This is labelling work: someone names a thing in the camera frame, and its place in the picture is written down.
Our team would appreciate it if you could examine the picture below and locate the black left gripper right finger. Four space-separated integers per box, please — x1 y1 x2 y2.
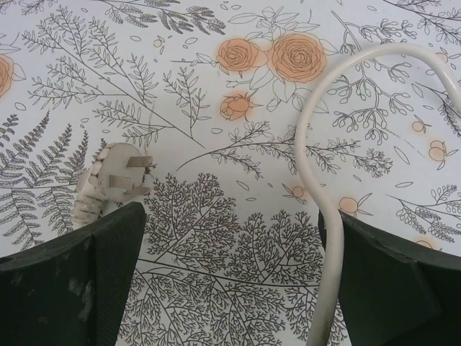
318 210 461 346

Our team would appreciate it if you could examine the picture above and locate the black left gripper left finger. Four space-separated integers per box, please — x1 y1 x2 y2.
0 201 146 346

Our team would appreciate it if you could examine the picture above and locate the white three-pin plug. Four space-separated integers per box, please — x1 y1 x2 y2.
71 142 158 230

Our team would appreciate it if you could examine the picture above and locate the thick white power cable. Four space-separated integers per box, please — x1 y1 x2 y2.
295 43 461 346

